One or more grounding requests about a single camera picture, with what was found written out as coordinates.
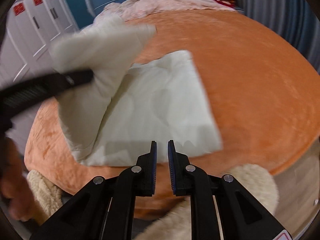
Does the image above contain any orange plush blanket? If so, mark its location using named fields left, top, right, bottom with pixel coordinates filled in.
left=24, top=11, right=320, bottom=205

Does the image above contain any cream quilted jacket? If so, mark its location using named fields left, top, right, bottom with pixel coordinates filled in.
left=49, top=17, right=223, bottom=167

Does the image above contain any grey curtain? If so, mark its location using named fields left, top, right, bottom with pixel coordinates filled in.
left=232, top=0, right=320, bottom=73

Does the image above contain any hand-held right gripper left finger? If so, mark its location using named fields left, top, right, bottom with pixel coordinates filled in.
left=30, top=141, right=157, bottom=240

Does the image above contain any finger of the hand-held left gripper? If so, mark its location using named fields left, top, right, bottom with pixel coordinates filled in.
left=60, top=69, right=94, bottom=90

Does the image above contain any person's left hand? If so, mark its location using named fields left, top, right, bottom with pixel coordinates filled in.
left=0, top=137, right=33, bottom=222

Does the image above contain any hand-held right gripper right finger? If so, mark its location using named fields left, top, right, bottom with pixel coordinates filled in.
left=168, top=140, right=293, bottom=240

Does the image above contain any white wardrobe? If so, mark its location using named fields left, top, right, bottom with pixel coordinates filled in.
left=0, top=0, right=80, bottom=90

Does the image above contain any pink floral quilt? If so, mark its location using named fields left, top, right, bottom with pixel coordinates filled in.
left=101, top=0, right=237, bottom=22

